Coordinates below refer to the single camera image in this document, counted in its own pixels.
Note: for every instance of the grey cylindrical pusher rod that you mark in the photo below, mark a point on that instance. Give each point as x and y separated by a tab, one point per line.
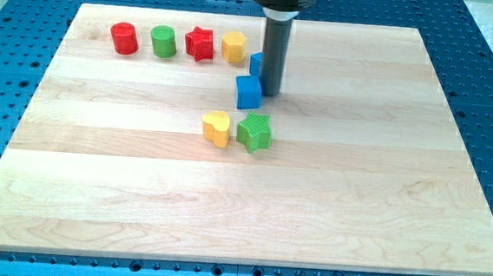
276	39

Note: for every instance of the blue triangle block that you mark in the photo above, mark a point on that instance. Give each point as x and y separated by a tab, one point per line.
255	63

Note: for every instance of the yellow heart block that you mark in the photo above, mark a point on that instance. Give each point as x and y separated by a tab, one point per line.
217	127

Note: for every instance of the yellow hexagon block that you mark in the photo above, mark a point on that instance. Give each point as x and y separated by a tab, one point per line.
234	45

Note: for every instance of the blue cube block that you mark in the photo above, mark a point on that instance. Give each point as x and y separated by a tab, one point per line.
249	92

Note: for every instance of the red star block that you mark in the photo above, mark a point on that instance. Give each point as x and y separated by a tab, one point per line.
199	43

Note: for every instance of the green star block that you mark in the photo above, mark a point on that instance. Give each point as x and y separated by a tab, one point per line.
254	132

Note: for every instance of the green cylinder block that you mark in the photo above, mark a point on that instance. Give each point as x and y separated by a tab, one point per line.
163	41

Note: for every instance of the red cylinder block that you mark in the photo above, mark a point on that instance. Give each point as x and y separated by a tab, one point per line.
124	38

